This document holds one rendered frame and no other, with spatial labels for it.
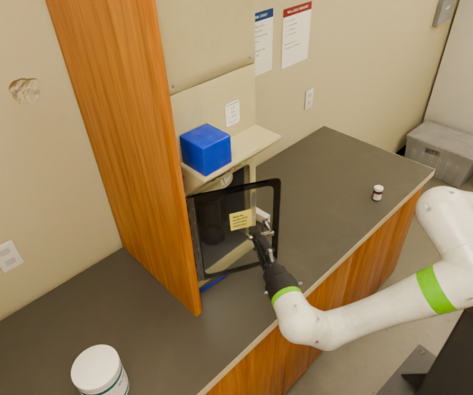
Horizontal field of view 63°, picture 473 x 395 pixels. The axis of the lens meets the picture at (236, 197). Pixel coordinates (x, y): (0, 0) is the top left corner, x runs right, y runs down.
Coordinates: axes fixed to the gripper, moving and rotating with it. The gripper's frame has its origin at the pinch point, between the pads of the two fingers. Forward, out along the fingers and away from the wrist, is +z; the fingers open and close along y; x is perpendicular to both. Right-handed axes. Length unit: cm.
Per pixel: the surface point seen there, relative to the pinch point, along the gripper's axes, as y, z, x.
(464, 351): -58, -35, -77
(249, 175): 9.3, 21.7, -5.0
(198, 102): 46.4, 9.5, 13.0
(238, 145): 31.0, 8.7, 2.6
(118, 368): -12, -26, 50
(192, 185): 26.5, -0.2, 19.0
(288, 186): -26, 52, -35
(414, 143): -94, 153, -205
